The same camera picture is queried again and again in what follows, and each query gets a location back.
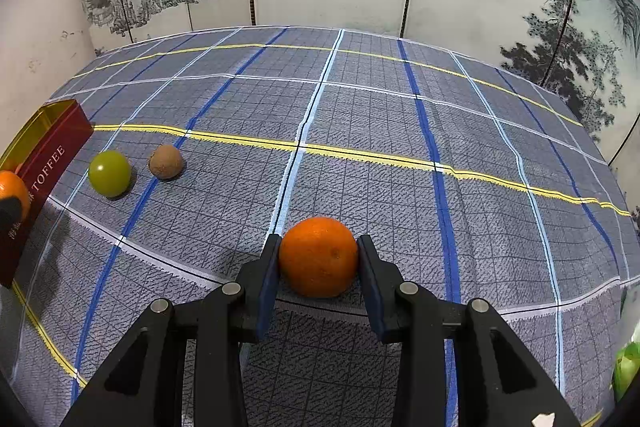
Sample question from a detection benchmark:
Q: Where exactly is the red tin box gold inside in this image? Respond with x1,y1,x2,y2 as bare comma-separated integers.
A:
0,98,96,290

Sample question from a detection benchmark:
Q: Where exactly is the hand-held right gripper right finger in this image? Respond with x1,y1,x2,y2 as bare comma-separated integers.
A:
356,234,583,427

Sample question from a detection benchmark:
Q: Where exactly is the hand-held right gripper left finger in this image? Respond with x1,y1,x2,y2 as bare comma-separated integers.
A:
59,234,282,427

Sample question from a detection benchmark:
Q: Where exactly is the green tomato on cloth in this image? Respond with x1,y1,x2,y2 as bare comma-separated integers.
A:
88,151,132,198

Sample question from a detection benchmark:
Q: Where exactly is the green plastic bag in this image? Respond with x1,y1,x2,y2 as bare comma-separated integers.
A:
611,342,640,403

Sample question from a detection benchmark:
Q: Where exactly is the small brown longan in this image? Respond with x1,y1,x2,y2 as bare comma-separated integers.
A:
148,144,184,180

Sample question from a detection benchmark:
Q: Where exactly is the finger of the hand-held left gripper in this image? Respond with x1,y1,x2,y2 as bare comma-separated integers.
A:
0,196,24,226

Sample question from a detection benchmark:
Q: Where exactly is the textured orange mandarin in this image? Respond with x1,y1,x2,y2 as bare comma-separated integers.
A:
278,217,360,299
0,170,32,220

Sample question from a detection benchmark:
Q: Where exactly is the grey plaid tablecloth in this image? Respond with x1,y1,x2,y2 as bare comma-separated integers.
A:
0,25,633,427

